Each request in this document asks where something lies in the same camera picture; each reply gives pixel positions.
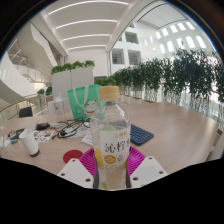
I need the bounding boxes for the ceiling light strips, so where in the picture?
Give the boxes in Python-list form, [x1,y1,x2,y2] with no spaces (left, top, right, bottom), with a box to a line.
[47,0,130,51]

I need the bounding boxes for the row of green potted trees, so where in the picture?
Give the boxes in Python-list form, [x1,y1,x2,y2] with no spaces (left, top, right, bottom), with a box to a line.
[111,49,224,112]

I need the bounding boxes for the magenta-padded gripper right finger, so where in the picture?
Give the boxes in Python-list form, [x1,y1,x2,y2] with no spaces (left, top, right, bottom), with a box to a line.
[125,145,169,190]

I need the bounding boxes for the clear plastic tumbler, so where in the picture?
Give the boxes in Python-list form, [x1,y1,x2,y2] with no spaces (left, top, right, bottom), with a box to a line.
[52,96,67,124]

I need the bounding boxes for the black chair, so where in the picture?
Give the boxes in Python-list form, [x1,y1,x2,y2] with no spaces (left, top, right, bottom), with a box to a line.
[18,106,34,119]

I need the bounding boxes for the flat round red coaster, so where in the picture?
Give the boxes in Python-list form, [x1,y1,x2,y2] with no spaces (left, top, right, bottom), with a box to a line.
[62,149,85,165]

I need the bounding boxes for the green tote bag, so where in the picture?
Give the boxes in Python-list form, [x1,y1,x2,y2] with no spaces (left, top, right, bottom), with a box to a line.
[66,84,107,122]

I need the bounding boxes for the colourful sticker sheet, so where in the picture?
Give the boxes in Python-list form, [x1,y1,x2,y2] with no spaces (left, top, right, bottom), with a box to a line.
[34,129,56,144]

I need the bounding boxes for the black cable bundle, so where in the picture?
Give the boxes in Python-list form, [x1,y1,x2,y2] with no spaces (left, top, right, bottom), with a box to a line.
[51,118,92,140]

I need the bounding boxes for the clear yellow-capped drink bottle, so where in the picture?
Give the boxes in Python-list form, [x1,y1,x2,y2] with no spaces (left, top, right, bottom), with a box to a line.
[89,85,132,191]

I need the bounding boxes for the brown planter with plants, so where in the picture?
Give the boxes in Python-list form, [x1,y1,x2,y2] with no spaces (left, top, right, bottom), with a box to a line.
[36,85,54,102]

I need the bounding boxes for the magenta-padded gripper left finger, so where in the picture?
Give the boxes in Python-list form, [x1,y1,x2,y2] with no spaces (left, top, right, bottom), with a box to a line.
[57,147,100,190]

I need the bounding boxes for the black power adapter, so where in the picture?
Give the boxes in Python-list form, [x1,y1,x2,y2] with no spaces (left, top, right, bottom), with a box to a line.
[35,122,51,131]

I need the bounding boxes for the white planter box with plants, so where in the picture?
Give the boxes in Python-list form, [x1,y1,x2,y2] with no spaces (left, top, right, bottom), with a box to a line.
[50,59,96,100]

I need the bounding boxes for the grey printed booklet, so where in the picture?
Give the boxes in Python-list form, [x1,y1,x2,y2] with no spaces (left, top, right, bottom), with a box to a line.
[20,120,40,134]

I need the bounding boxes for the white paper slip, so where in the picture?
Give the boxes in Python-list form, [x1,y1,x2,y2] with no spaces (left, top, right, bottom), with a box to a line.
[81,133,95,147]

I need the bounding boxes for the white mug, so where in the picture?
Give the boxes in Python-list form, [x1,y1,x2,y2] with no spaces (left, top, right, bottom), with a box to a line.
[18,128,41,158]

